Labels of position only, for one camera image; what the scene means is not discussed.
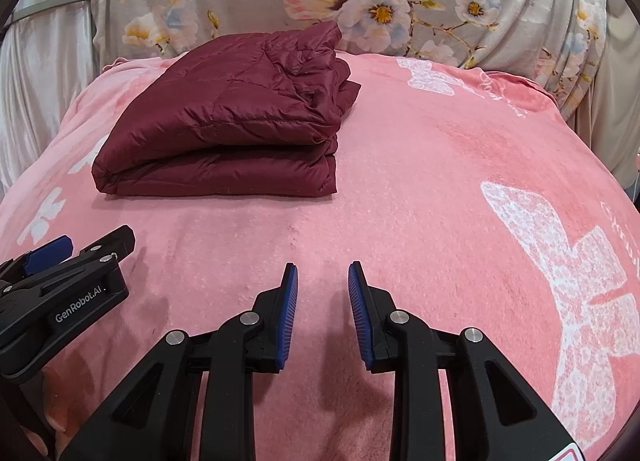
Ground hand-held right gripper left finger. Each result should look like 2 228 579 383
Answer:
59 262 299 461

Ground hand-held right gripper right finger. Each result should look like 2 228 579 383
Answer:
347 261 583 461

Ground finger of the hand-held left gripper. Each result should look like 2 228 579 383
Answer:
20 224 137 301
0 235 76 283

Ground maroon puffer jacket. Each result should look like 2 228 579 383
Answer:
91 21 362 198

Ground pink blanket with white bows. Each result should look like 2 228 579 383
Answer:
0 55 640 461

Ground white satin cloth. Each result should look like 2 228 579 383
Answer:
0 0 108 192

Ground beige cloth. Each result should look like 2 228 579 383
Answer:
570 0 640 192

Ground grey strap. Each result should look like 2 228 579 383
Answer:
10 0 93 24

